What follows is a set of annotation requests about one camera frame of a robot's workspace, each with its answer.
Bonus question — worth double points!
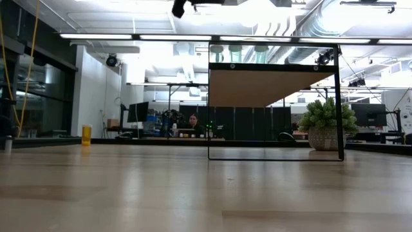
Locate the black ceiling spotlight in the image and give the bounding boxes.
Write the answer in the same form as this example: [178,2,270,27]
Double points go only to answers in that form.
[315,48,335,66]
[105,53,118,68]

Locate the wooden shelf black metal frame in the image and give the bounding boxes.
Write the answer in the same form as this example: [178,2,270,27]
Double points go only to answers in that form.
[207,41,345,162]

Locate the silver ventilation duct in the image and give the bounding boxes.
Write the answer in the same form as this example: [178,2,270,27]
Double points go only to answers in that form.
[285,0,344,65]

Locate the yellow plastic cup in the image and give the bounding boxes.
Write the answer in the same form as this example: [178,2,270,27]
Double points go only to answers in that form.
[81,124,93,146]

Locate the black frame desk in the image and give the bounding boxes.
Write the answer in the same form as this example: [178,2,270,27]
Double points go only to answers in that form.
[126,82,209,140]

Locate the green artificial potted plant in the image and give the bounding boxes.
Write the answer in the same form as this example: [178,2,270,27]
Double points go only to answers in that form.
[297,96,360,151]

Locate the yellow extension cable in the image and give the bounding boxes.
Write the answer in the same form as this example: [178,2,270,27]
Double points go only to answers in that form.
[0,0,41,139]

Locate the black table frame rails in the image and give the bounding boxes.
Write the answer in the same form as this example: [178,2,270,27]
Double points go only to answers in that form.
[0,137,412,156]

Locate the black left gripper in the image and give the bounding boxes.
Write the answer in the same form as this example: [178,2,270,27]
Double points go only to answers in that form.
[171,0,225,19]

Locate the person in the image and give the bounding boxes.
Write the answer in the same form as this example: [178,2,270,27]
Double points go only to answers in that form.
[183,113,206,138]

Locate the black partition panels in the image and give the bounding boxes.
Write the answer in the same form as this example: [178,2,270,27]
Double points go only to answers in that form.
[178,105,292,141]

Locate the black computer monitor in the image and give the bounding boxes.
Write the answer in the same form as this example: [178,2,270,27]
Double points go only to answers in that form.
[127,101,150,123]
[350,102,388,128]

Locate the white board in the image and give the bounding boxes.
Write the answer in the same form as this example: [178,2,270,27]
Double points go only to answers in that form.
[381,90,412,135]

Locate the long ceiling light bar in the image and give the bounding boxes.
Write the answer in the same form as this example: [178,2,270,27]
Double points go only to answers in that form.
[59,32,412,45]

